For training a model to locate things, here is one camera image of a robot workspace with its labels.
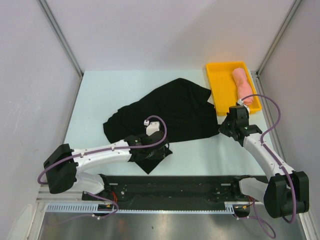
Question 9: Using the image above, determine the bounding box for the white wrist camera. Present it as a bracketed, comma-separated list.
[143, 120, 161, 136]
[236, 99, 251, 113]

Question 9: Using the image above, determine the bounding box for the black t-shirt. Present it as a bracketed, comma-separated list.
[103, 78, 220, 174]

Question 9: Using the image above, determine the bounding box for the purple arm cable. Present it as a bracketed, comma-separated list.
[236, 93, 297, 238]
[37, 114, 168, 221]

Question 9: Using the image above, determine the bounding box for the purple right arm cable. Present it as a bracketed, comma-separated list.
[236, 93, 297, 238]

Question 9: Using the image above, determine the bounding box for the yellow plastic tray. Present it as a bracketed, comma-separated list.
[205, 61, 257, 116]

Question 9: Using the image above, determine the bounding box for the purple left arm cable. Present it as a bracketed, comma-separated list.
[37, 114, 168, 221]

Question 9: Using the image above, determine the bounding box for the left aluminium frame post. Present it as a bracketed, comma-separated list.
[36, 0, 84, 78]

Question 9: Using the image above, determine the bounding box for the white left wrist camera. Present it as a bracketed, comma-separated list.
[143, 120, 161, 136]

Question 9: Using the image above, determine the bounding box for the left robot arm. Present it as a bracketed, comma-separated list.
[43, 130, 173, 200]

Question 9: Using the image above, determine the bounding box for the rolled pink t-shirt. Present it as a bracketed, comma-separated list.
[232, 67, 254, 106]

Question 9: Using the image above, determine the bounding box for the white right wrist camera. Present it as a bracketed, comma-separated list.
[236, 99, 251, 113]

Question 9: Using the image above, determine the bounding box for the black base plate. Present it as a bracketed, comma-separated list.
[98, 175, 250, 208]

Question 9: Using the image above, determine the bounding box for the aluminium frame post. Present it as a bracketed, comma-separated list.
[256, 0, 304, 78]
[36, 0, 84, 78]

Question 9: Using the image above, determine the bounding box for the right aluminium frame post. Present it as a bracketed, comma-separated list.
[256, 0, 304, 78]

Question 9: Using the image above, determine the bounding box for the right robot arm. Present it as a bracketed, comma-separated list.
[220, 105, 310, 218]

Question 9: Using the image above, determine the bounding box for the white slotted cable duct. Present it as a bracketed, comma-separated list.
[45, 202, 235, 215]

